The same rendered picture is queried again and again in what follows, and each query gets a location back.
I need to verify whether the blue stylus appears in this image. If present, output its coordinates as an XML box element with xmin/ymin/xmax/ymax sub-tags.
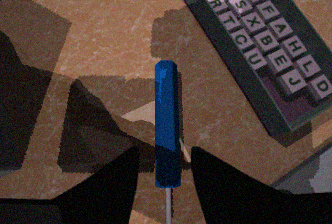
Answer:
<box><xmin>155</xmin><ymin>60</ymin><xmax>181</xmax><ymax>224</ymax></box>

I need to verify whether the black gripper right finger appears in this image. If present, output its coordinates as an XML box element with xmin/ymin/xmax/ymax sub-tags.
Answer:
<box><xmin>191</xmin><ymin>147</ymin><xmax>332</xmax><ymax>224</ymax></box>

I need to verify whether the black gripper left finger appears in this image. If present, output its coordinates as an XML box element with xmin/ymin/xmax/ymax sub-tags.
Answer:
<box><xmin>0</xmin><ymin>147</ymin><xmax>139</xmax><ymax>224</ymax></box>

